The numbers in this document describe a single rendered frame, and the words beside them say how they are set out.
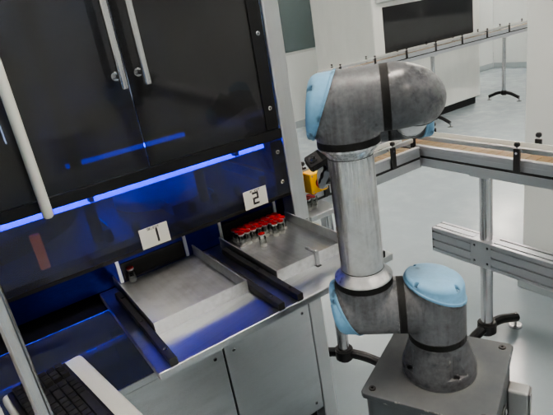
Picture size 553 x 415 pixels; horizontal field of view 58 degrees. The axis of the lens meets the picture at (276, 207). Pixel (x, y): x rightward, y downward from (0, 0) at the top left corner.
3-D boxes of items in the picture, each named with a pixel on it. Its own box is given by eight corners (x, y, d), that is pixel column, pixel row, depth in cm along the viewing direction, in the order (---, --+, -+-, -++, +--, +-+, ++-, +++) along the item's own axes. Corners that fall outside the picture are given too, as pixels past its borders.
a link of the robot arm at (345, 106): (409, 347, 99) (388, 66, 79) (333, 348, 102) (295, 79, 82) (405, 311, 109) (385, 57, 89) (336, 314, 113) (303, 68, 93)
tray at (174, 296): (115, 286, 146) (112, 276, 145) (194, 254, 158) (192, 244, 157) (156, 335, 118) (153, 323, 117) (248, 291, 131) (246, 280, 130)
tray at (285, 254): (220, 246, 160) (218, 237, 159) (285, 220, 172) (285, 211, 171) (278, 282, 133) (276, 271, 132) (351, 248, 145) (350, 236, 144)
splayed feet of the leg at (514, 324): (443, 369, 218) (442, 342, 213) (511, 319, 241) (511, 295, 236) (459, 378, 211) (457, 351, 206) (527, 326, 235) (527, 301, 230)
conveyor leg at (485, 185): (471, 333, 225) (468, 173, 198) (484, 324, 229) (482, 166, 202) (490, 342, 218) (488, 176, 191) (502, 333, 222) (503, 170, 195)
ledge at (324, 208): (289, 213, 183) (288, 208, 183) (316, 202, 189) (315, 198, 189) (312, 222, 172) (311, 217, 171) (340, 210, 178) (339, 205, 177)
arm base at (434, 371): (483, 353, 108) (482, 314, 105) (468, 401, 96) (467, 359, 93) (414, 339, 116) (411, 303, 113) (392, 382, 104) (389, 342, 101)
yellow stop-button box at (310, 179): (299, 191, 174) (296, 171, 172) (315, 184, 178) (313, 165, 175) (313, 195, 168) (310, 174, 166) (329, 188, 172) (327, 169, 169)
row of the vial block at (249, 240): (239, 246, 158) (235, 233, 157) (285, 226, 167) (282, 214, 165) (242, 248, 156) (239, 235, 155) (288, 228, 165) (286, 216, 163)
